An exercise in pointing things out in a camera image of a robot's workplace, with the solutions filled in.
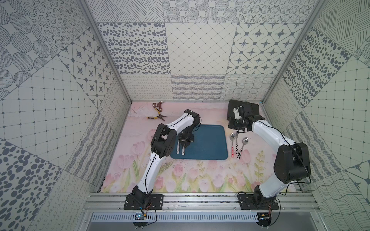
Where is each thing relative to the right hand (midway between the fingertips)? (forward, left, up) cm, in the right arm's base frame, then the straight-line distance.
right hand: (230, 125), depth 92 cm
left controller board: (-48, +51, -13) cm, 71 cm away
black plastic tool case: (+31, -9, -12) cm, 35 cm away
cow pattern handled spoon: (-6, -11, -10) cm, 16 cm away
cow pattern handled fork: (-10, -5, -11) cm, 16 cm away
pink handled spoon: (-2, -3, -11) cm, 11 cm away
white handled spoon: (-13, +31, -11) cm, 35 cm away
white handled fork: (-11, +34, -10) cm, 38 cm away
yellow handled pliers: (+16, +51, -10) cm, 54 cm away
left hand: (-10, +29, -10) cm, 32 cm away
